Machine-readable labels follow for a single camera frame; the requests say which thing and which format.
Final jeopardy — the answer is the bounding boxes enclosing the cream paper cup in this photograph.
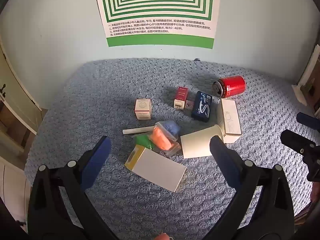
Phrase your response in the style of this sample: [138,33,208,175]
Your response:
[180,125,225,159]

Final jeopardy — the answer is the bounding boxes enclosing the red drink can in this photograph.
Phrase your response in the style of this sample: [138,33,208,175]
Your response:
[213,75,247,98]

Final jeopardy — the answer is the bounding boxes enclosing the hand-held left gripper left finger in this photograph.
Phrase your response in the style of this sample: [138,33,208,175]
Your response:
[27,135,120,240]

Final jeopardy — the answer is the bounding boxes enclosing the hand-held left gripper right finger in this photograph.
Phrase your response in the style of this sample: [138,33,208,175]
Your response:
[200,135,295,240]

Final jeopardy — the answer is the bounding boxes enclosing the small red carton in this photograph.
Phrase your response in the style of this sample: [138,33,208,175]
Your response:
[174,86,189,110]

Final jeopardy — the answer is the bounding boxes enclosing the green striped wall poster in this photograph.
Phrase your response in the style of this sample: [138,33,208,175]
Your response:
[94,0,221,50]

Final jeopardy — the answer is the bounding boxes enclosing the white wardrobe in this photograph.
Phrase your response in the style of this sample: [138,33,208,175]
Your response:
[0,155,33,207]

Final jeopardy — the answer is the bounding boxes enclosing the white paper stick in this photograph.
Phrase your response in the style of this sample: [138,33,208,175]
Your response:
[122,126,157,135]

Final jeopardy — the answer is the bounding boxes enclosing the tall white box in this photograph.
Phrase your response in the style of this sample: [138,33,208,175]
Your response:
[216,98,242,143]

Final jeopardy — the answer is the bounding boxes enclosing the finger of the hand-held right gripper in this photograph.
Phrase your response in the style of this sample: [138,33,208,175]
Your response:
[280,129,320,182]
[296,112,320,131]

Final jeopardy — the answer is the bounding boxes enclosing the bag of green clay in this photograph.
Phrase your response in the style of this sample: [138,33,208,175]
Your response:
[132,134,154,151]

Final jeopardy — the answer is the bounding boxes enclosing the blue-grey knitted blanket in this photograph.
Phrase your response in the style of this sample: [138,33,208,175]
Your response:
[24,58,320,240]

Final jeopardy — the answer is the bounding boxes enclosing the white square box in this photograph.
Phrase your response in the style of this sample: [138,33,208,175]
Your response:
[134,98,153,120]

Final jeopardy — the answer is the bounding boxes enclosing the bag of orange clay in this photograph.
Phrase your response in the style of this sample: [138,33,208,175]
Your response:
[150,126,182,158]

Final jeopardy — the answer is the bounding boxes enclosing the cream door frame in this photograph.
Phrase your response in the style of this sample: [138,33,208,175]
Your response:
[0,42,43,150]

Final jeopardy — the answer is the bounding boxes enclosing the dark blue pack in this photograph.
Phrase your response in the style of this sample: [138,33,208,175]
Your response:
[191,91,213,123]

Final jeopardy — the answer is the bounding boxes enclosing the bag of blue clay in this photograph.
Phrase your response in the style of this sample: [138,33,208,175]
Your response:
[155,120,181,140]

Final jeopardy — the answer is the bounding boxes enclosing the white and yellow box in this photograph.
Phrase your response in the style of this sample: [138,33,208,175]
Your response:
[124,144,187,193]

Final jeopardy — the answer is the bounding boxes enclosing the white boards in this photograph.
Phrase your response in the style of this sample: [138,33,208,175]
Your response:
[291,44,320,107]

